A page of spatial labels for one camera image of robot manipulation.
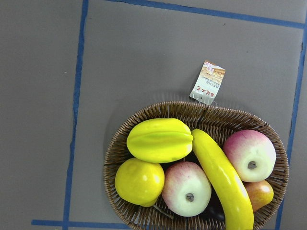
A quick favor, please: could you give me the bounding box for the brown wicker basket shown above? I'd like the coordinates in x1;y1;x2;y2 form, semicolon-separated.
103;101;289;230

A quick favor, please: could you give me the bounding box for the yellow bell pepper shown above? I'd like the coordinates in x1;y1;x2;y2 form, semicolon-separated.
127;118;193;163

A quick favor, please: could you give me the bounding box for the yellow lemon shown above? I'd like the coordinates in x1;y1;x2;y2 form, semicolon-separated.
115;158;165;207

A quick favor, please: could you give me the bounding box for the orange yellow mango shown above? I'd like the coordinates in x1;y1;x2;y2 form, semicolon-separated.
244;180;274;212

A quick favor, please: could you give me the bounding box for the dark purple eggplant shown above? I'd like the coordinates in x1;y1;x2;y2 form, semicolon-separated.
204;199;225;221

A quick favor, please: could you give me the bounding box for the basket paper tag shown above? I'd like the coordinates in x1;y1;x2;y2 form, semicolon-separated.
189;60;225;105

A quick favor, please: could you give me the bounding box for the red yellow apple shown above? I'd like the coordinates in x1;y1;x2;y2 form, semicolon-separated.
162;161;212;217
223;130;276;182

